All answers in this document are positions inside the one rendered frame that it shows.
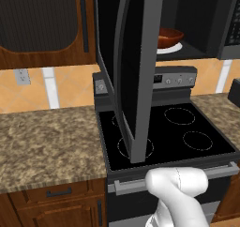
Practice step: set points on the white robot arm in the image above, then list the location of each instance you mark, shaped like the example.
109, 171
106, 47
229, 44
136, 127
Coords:
175, 187

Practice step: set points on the black microwave door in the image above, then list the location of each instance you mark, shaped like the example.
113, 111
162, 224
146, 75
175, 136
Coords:
131, 65

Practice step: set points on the white microwave turntable plate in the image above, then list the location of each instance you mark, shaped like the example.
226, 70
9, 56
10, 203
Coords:
171, 49

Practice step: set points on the brown bowl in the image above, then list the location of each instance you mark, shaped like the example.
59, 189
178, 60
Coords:
168, 38

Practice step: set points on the black oven door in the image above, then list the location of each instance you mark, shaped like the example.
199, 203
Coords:
128, 207

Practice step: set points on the black microwave oven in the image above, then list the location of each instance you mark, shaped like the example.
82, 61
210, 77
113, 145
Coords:
200, 15

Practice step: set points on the wooden base cupboard door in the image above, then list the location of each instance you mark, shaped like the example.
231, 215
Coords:
62, 215

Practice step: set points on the grey stove knob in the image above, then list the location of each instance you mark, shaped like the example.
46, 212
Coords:
179, 80
191, 79
168, 81

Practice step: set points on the black stove with hob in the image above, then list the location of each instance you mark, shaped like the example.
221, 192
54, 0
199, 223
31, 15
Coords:
175, 133

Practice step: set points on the wooden drawer front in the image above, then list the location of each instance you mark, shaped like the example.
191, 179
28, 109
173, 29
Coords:
78, 190

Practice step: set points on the black countertop appliance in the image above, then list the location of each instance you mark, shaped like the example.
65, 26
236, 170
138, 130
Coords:
235, 93

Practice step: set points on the wooden base cupboard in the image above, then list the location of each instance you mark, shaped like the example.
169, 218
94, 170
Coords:
229, 196

